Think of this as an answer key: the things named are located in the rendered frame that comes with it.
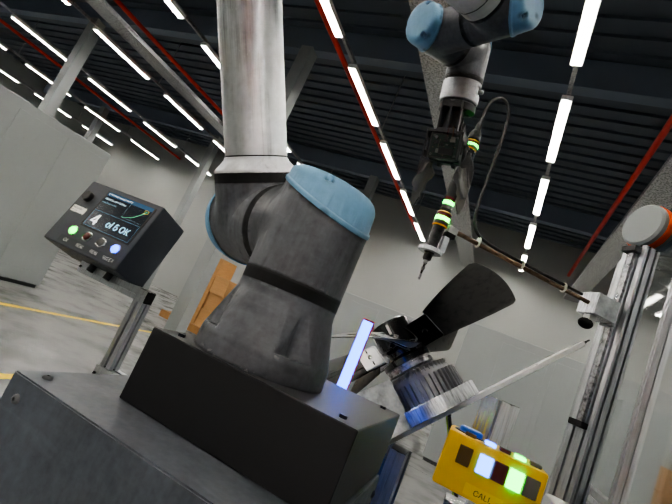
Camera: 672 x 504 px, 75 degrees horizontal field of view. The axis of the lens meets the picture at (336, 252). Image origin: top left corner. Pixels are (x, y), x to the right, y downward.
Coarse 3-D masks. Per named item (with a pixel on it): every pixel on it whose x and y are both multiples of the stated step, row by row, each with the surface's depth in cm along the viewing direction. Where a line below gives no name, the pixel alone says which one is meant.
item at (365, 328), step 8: (360, 328) 89; (368, 328) 88; (360, 336) 88; (360, 344) 88; (352, 352) 88; (360, 352) 87; (352, 360) 87; (344, 368) 87; (352, 368) 87; (344, 376) 87; (344, 384) 86
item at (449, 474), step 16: (448, 432) 74; (464, 432) 75; (448, 448) 73; (480, 448) 71; (496, 448) 73; (448, 464) 72; (512, 464) 70; (528, 464) 70; (448, 480) 71; (464, 480) 71; (480, 480) 70; (544, 480) 68; (464, 496) 70; (480, 496) 69; (496, 496) 69; (512, 496) 68
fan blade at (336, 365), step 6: (348, 354) 131; (330, 360) 133; (336, 360) 131; (342, 360) 129; (330, 366) 129; (336, 366) 127; (342, 366) 127; (360, 366) 124; (330, 372) 126; (336, 372) 125; (360, 372) 123; (366, 372) 123; (330, 378) 123; (336, 378) 123; (354, 378) 121
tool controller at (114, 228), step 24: (96, 192) 114; (120, 192) 112; (72, 216) 110; (120, 216) 107; (144, 216) 106; (168, 216) 109; (72, 240) 106; (96, 240) 105; (120, 240) 103; (144, 240) 104; (168, 240) 111; (96, 264) 105; (120, 264) 100; (144, 264) 107
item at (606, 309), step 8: (584, 296) 142; (592, 296) 139; (600, 296) 137; (584, 304) 141; (592, 304) 138; (600, 304) 137; (608, 304) 138; (616, 304) 138; (584, 312) 140; (592, 312) 136; (600, 312) 137; (608, 312) 137; (616, 312) 138; (600, 320) 141; (608, 320) 137
